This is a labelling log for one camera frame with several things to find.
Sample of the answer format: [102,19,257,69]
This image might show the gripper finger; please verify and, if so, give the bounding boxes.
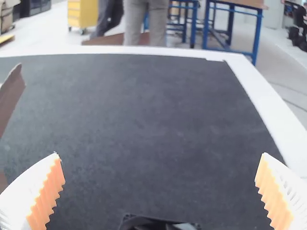
[254,152,307,230]
[0,152,66,230]

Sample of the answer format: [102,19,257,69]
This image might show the cardboard box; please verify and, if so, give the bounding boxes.
[0,63,26,190]

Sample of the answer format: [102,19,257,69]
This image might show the black mat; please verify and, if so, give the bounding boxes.
[0,54,287,230]

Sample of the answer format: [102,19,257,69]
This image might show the wooden pallet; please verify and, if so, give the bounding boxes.
[0,33,15,46]

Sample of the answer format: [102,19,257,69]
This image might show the black backpack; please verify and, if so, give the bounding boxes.
[287,3,307,51]

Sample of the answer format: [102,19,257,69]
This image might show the yellow wheeled cart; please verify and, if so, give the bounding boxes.
[67,0,99,35]

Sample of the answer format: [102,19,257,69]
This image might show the person's legs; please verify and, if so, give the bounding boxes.
[90,0,125,40]
[123,0,170,46]

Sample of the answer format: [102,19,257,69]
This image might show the blue metal frame table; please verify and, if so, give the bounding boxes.
[202,0,269,67]

